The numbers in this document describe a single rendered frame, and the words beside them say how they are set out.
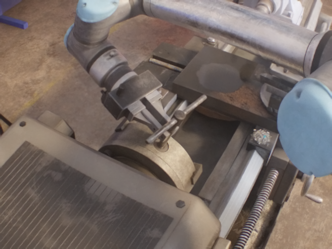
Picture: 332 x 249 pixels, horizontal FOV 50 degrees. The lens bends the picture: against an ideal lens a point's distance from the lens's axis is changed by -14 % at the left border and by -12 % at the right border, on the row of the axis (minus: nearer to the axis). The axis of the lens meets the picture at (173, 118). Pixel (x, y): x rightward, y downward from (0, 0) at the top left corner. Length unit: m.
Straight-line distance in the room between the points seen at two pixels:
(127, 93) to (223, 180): 0.59
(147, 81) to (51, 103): 2.04
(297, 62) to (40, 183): 0.50
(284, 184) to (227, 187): 0.35
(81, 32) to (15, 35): 3.03
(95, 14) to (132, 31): 2.80
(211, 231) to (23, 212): 0.34
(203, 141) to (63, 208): 1.03
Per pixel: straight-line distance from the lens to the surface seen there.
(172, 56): 1.78
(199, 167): 1.00
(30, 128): 0.82
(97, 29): 0.87
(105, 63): 0.90
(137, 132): 0.95
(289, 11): 2.09
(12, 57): 3.57
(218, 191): 1.33
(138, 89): 0.90
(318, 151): 0.47
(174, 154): 0.94
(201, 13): 0.76
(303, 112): 0.47
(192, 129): 1.65
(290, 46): 0.65
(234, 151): 1.45
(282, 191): 1.66
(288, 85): 1.38
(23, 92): 3.10
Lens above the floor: 1.90
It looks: 44 degrees down
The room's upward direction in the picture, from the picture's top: 4 degrees clockwise
